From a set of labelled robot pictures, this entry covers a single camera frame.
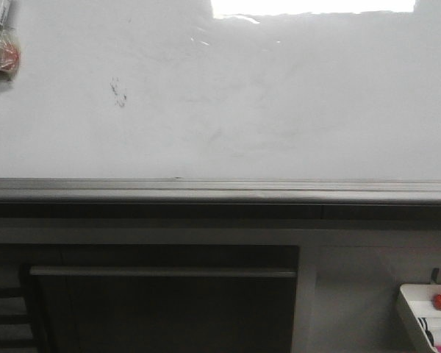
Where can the white black whiteboard marker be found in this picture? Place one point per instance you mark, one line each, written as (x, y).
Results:
(10, 51)

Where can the dark cabinet panel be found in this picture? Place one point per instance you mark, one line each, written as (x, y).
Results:
(161, 298)

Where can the white whiteboard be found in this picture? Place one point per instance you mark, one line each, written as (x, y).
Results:
(224, 101)

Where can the white marker tray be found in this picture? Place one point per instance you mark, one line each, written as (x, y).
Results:
(415, 301)

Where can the black striped marker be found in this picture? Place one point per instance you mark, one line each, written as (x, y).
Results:
(432, 328)

